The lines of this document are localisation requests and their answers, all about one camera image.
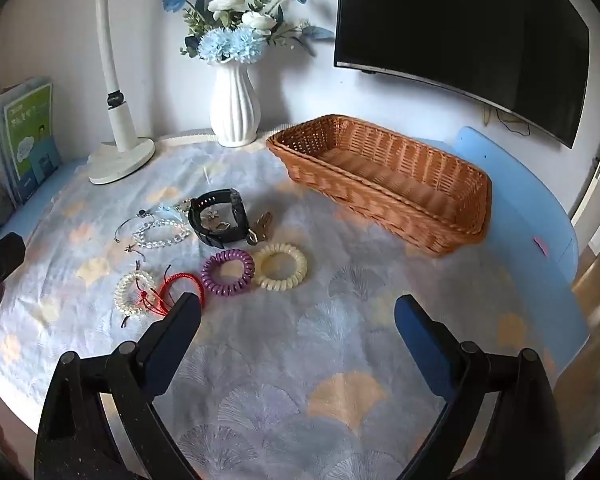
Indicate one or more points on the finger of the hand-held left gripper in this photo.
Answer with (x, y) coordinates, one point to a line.
(2, 260)

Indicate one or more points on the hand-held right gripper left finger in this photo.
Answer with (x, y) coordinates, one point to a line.
(172, 345)

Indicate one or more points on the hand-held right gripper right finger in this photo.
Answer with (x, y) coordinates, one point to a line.
(425, 347)

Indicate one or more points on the black wrist watch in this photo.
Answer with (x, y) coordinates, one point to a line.
(200, 220)

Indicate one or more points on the brown wicker basket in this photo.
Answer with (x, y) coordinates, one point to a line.
(380, 195)

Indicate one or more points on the fan-patterned tablecloth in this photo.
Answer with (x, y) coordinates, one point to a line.
(290, 340)

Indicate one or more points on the thin silver bangle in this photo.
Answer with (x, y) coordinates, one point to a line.
(128, 220)

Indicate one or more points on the stack of green booklets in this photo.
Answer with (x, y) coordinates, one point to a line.
(30, 130)

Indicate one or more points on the brown hair clip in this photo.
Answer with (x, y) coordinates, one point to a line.
(262, 225)

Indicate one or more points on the small pink clip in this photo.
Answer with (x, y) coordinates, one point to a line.
(541, 247)

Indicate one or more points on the blue board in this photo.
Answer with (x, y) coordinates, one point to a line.
(520, 195)

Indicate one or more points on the white desk lamp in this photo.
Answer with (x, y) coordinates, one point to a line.
(120, 120)

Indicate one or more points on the white door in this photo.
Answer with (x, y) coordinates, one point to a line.
(597, 195)

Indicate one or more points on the white ribbed vase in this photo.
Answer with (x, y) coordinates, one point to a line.
(234, 105)

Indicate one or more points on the blue and white artificial flowers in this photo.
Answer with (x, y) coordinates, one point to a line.
(230, 42)

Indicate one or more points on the black wall television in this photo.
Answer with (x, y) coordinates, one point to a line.
(455, 20)

